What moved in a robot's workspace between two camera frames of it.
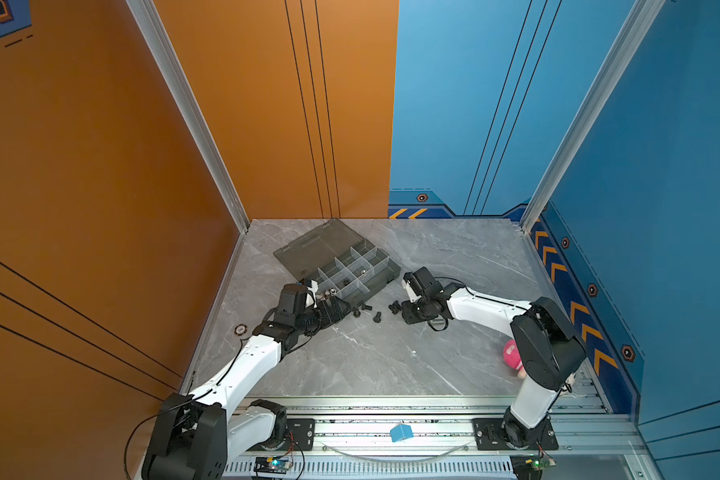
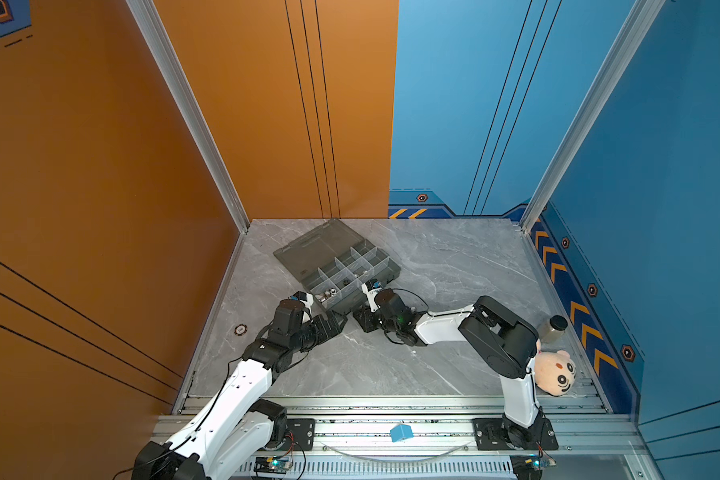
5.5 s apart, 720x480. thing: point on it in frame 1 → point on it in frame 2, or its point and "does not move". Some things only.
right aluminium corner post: x=643 y=14 does not move
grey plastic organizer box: x=339 y=261 does not move
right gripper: x=407 y=314 → x=365 y=315
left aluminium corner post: x=190 y=103 does not move
